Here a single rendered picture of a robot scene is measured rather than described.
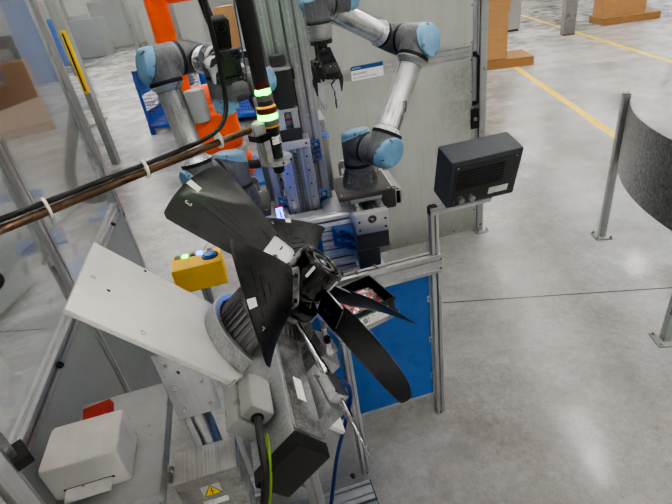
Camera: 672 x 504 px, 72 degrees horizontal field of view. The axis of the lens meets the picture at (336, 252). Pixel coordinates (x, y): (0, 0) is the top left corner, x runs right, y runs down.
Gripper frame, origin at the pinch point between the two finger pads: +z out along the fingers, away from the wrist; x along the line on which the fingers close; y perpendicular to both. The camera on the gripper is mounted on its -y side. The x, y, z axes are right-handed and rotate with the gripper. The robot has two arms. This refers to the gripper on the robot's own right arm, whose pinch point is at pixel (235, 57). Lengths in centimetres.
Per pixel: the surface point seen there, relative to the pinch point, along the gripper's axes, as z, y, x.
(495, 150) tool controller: -1, 43, -78
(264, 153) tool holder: 19.3, 17.6, 2.7
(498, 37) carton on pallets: -577, 117, -578
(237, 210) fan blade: 15.9, 29.9, 11.0
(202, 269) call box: -18, 61, 22
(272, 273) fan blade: 41, 33, 11
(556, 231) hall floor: -98, 166, -222
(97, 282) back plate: 24, 33, 43
